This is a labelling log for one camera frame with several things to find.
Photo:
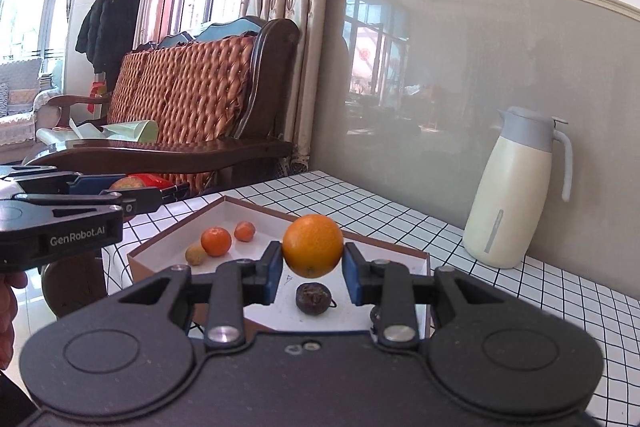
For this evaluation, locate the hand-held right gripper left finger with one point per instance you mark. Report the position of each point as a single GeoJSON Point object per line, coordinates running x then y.
{"type": "Point", "coordinates": [272, 272]}

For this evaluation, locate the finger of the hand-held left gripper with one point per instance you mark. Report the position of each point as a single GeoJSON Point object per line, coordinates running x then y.
{"type": "Point", "coordinates": [142, 202]}
{"type": "Point", "coordinates": [95, 185]}

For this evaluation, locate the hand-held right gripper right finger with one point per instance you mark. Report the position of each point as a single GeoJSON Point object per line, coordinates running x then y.
{"type": "Point", "coordinates": [352, 274]}

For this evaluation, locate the light orange tangerine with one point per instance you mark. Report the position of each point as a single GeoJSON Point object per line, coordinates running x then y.
{"type": "Point", "coordinates": [312, 247]}

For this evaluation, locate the dark wrinkled passion fruit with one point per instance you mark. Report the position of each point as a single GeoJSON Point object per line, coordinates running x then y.
{"type": "Point", "coordinates": [375, 317]}

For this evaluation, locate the white cardboard box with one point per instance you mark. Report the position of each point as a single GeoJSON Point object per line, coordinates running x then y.
{"type": "Point", "coordinates": [240, 217]}

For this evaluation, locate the large deep orange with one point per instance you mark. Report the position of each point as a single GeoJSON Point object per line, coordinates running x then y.
{"type": "Point", "coordinates": [216, 242]}

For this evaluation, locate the greenish yellow fruit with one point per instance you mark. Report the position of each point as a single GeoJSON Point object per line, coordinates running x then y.
{"type": "Point", "coordinates": [196, 254]}

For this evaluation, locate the person's left hand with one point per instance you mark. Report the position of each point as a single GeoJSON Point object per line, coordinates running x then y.
{"type": "Point", "coordinates": [7, 307]}

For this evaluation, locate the dark passion fruit with stem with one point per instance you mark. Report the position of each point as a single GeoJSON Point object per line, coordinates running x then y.
{"type": "Point", "coordinates": [312, 299]}

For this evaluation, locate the round dark wooden stool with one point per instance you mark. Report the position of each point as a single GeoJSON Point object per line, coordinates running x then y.
{"type": "Point", "coordinates": [70, 282]}

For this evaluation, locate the pale green paper sheet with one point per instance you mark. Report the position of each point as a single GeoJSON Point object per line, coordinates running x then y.
{"type": "Point", "coordinates": [130, 129]}

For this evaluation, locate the beige covered armchair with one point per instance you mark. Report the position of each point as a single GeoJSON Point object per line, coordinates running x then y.
{"type": "Point", "coordinates": [20, 107]}

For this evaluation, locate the brown woven sofa cushion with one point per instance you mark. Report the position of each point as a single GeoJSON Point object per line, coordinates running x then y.
{"type": "Point", "coordinates": [185, 92]}

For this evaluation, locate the black hanging coat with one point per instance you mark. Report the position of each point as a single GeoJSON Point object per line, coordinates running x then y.
{"type": "Point", "coordinates": [110, 27]}

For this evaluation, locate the dark wooden sofa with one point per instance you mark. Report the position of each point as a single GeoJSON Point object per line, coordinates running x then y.
{"type": "Point", "coordinates": [270, 97]}

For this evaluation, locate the cream thermos jug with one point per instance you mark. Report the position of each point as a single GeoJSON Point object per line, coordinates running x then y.
{"type": "Point", "coordinates": [505, 197]}

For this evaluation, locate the white tall cabinet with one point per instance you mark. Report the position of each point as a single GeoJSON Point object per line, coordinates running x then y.
{"type": "Point", "coordinates": [80, 2]}

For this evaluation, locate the white checked tablecloth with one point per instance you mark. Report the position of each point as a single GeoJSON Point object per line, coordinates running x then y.
{"type": "Point", "coordinates": [575, 307]}

